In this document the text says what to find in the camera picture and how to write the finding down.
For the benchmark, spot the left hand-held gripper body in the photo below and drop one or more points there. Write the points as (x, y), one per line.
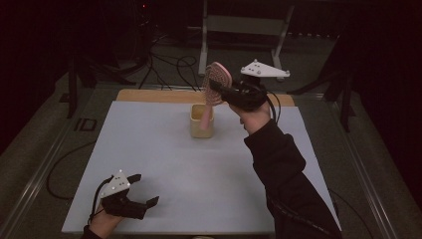
(121, 205)

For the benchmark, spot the black stand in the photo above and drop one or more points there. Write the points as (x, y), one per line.
(72, 86)
(345, 99)

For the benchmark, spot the aluminium frame rail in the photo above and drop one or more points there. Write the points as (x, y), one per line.
(365, 179)
(36, 172)

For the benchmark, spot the grey metal stand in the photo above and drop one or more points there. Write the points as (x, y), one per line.
(245, 25)

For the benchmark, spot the person's left hand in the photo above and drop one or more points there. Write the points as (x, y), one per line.
(104, 224)

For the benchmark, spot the pink hairbrush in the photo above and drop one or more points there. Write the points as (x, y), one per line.
(217, 74)

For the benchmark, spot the cream square holder cup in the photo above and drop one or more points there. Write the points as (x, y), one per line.
(199, 131)

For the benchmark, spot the white table mat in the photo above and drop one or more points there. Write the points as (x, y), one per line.
(166, 159)

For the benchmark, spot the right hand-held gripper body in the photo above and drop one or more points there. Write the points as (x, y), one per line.
(247, 98)

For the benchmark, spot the person's right hand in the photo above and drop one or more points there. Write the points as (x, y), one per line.
(255, 119)

